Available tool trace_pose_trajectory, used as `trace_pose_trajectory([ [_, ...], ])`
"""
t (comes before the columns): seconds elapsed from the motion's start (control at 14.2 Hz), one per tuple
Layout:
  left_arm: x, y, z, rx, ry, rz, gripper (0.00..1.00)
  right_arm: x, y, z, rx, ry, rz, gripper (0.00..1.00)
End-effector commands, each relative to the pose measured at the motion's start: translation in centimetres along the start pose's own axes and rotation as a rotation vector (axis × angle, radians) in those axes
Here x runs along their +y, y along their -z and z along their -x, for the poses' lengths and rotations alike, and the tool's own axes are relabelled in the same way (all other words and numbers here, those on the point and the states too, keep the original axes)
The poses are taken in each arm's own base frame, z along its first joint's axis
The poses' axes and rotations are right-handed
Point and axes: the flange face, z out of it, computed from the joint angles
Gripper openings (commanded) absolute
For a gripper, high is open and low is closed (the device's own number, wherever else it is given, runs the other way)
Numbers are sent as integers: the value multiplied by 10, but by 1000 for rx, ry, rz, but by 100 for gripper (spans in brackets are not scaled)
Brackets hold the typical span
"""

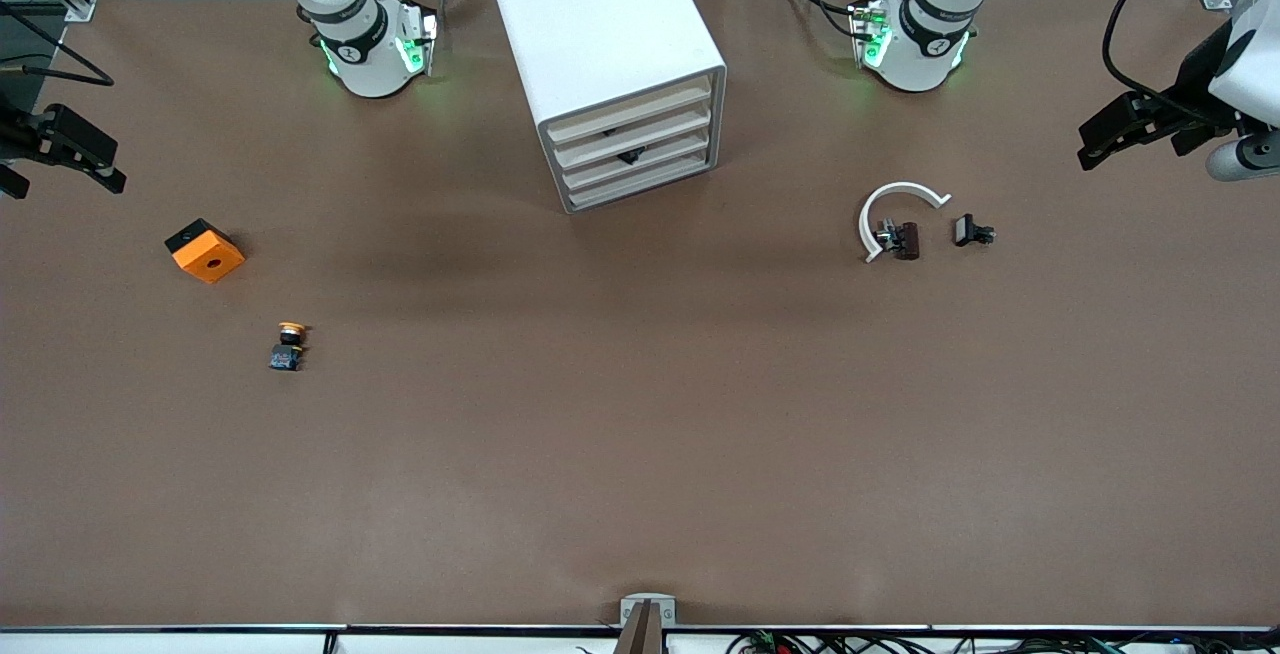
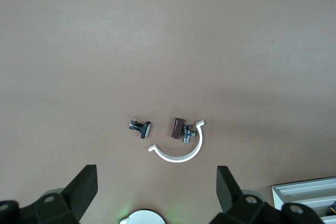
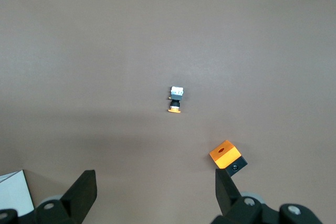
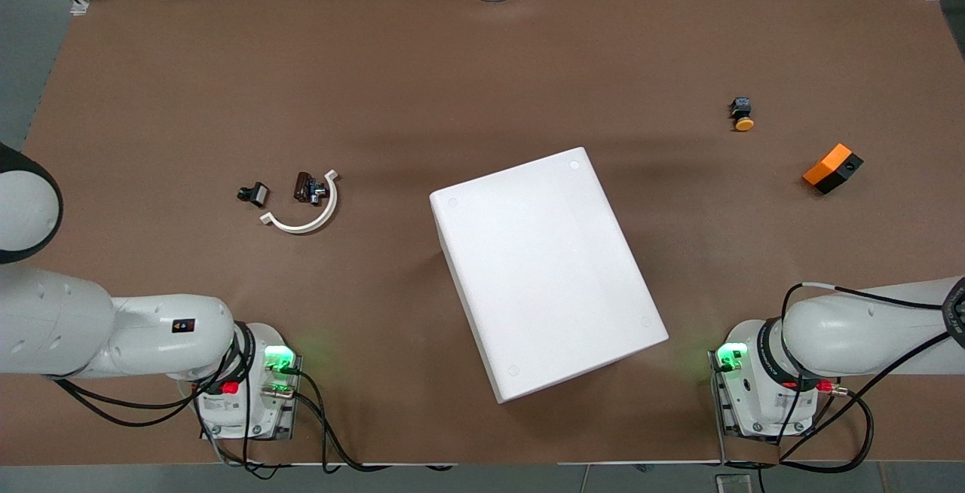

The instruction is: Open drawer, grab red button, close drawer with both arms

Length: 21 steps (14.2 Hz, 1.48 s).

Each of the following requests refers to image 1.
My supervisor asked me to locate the yellow mushroom push button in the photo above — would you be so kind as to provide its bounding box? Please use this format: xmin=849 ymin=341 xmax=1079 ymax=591
xmin=268 ymin=321 xmax=310 ymax=372

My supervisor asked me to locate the white drawer cabinet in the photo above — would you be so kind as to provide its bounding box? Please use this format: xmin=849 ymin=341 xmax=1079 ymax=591
xmin=483 ymin=0 xmax=728 ymax=215

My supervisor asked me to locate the orange box with hole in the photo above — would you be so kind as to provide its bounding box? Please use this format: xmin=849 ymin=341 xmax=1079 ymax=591
xmin=164 ymin=218 xmax=246 ymax=285

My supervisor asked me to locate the white curved plastic piece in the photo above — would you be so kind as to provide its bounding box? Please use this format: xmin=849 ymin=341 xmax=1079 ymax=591
xmin=860 ymin=181 xmax=953 ymax=265

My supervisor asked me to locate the brown table cover sheet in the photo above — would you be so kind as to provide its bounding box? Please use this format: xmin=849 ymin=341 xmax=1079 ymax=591
xmin=0 ymin=0 xmax=1280 ymax=629

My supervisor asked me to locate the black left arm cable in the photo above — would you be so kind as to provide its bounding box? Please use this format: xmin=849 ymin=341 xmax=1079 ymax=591
xmin=1102 ymin=0 xmax=1206 ymax=127

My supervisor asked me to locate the small brown switch component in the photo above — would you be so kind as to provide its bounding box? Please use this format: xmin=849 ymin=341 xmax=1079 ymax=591
xmin=878 ymin=220 xmax=921 ymax=262

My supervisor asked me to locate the metal table edge rail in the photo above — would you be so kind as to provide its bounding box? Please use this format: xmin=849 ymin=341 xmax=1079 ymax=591
xmin=0 ymin=622 xmax=1280 ymax=637

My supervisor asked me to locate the grey metal bracket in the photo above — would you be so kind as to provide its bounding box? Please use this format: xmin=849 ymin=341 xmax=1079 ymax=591
xmin=620 ymin=594 xmax=677 ymax=627

